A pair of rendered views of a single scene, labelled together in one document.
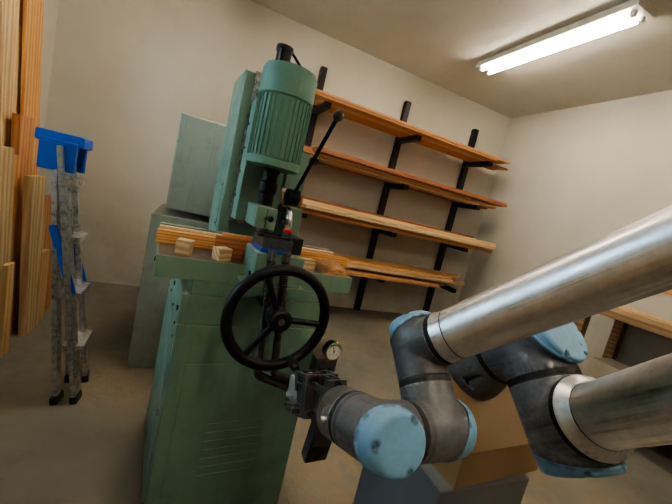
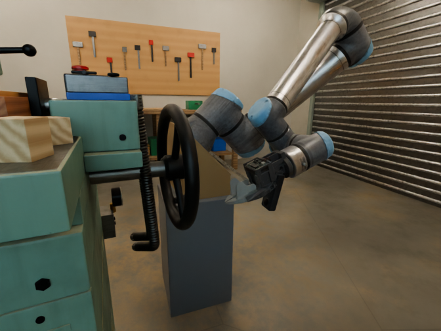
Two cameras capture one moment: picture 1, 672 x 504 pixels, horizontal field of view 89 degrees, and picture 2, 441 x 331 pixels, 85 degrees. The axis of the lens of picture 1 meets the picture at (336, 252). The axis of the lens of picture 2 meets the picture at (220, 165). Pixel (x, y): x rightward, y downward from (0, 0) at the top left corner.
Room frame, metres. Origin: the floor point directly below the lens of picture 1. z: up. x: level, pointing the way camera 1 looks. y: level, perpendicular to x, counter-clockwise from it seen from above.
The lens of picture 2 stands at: (0.70, 0.64, 0.96)
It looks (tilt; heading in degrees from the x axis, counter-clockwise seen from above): 15 degrees down; 274
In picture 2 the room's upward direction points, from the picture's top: 1 degrees clockwise
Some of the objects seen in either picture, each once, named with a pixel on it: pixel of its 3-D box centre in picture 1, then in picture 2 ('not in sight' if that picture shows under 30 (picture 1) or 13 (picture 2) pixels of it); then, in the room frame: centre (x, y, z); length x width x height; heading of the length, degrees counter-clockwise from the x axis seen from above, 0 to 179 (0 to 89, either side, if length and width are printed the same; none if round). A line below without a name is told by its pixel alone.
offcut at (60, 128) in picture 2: (221, 253); (51, 130); (0.96, 0.32, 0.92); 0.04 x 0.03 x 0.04; 149
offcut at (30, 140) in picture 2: (184, 246); (21, 138); (0.92, 0.41, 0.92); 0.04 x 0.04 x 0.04; 8
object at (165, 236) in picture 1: (264, 250); not in sight; (1.16, 0.24, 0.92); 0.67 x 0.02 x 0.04; 119
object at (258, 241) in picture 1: (279, 241); (96, 85); (0.98, 0.17, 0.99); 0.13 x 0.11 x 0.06; 119
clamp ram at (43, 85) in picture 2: not in sight; (60, 105); (1.03, 0.20, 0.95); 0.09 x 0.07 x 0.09; 119
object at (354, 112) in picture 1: (394, 212); not in sight; (3.69, -0.52, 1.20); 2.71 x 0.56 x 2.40; 114
